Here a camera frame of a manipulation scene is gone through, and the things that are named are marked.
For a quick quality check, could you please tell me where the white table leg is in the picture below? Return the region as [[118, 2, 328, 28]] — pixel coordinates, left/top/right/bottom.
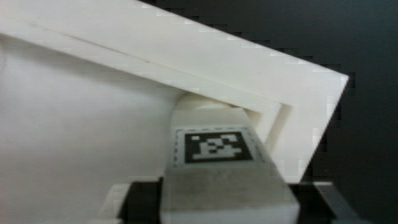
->
[[159, 94, 300, 224]]

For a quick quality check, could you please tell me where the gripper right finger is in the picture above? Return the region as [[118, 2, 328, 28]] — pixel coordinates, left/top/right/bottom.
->
[[289, 182, 372, 224]]

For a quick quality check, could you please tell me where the white square table top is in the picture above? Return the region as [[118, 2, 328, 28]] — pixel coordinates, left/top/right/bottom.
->
[[0, 0, 347, 224]]

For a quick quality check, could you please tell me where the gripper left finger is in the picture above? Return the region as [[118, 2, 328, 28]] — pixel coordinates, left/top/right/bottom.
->
[[86, 178, 163, 224]]

